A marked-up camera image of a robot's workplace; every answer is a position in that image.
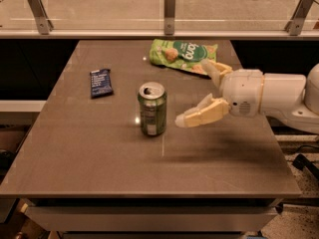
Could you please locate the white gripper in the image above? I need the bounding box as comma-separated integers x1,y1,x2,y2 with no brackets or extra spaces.
175,59,264,127

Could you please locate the green soda can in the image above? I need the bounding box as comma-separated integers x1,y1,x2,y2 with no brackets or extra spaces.
138,82,166,136

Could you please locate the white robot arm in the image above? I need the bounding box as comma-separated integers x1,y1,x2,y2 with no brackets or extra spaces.
175,59,319,134

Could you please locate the green snack bag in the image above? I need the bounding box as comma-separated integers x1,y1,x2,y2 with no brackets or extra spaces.
150,39,218,75

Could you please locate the blue snack bar wrapper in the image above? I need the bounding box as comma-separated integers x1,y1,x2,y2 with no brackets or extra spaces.
90,69,114,99

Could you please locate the glass barrier panel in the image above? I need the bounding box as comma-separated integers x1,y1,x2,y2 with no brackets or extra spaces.
0,0,319,32

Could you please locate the right metal bracket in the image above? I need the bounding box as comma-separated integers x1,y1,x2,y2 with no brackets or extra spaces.
285,0,315,36

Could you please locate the metal bracket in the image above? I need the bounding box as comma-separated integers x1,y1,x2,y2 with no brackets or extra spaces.
163,0,175,35
285,0,315,36
27,0,54,35

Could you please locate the middle metal bracket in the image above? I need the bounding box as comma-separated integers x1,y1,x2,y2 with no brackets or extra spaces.
163,0,175,35

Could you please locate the black cable on floor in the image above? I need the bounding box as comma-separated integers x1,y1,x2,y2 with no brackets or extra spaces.
286,144,319,181

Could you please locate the left metal bracket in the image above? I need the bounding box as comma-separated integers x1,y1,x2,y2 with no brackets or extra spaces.
27,0,54,35

